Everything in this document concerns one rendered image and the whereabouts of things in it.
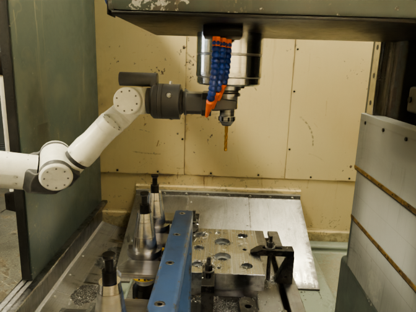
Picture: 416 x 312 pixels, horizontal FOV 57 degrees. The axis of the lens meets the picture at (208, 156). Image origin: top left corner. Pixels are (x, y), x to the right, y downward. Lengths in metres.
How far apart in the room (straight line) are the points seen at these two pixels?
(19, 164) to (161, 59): 1.14
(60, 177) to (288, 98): 1.32
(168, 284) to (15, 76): 0.90
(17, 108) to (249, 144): 1.16
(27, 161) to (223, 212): 1.20
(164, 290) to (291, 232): 1.41
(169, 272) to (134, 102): 0.44
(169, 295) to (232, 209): 1.46
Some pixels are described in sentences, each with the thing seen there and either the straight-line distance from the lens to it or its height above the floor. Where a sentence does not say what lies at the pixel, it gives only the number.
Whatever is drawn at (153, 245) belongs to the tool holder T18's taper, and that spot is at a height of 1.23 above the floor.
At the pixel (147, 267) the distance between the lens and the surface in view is 0.67.
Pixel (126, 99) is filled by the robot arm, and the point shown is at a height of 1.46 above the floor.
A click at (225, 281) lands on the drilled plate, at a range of 1.11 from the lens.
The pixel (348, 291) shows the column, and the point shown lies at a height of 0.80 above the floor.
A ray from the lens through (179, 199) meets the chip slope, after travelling 2.06.
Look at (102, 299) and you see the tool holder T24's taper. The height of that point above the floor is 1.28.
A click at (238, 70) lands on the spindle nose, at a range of 0.88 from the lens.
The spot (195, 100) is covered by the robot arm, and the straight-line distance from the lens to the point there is 0.92.
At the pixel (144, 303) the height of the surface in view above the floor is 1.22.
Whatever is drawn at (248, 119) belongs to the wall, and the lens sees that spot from 1.99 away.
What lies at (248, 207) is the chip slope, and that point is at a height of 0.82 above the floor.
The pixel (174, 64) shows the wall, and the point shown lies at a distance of 1.97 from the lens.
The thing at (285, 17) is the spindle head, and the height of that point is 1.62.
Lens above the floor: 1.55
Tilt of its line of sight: 14 degrees down
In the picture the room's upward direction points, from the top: 2 degrees clockwise
